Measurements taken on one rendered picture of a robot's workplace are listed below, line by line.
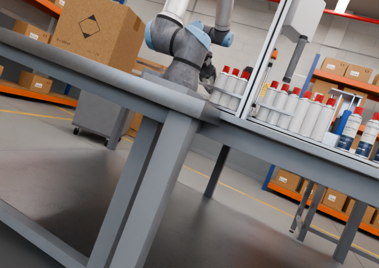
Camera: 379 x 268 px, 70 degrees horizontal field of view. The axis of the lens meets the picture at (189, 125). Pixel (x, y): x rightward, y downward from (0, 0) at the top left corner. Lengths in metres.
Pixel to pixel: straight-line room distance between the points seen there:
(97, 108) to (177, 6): 2.56
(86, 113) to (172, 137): 3.04
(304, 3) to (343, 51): 4.89
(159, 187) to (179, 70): 0.53
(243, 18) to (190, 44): 5.44
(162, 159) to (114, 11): 0.83
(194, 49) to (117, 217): 0.64
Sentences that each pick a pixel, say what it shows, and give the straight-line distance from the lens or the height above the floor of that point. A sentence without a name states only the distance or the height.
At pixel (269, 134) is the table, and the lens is 0.70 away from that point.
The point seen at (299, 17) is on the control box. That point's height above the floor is 1.34.
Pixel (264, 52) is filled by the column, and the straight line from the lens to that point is 1.26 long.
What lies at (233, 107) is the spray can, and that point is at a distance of 1.36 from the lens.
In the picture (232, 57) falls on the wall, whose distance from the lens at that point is 6.18.
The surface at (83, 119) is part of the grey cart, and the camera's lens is 3.63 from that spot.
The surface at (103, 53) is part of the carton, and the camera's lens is 1.26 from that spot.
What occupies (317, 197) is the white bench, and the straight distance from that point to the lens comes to 2.57.
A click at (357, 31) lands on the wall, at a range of 6.37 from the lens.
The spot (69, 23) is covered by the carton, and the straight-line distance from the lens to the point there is 1.38.
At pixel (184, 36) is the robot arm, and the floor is 1.05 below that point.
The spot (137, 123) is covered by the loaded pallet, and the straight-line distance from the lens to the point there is 4.94.
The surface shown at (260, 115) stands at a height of 0.90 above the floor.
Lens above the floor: 0.80
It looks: 3 degrees down
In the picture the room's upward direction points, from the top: 21 degrees clockwise
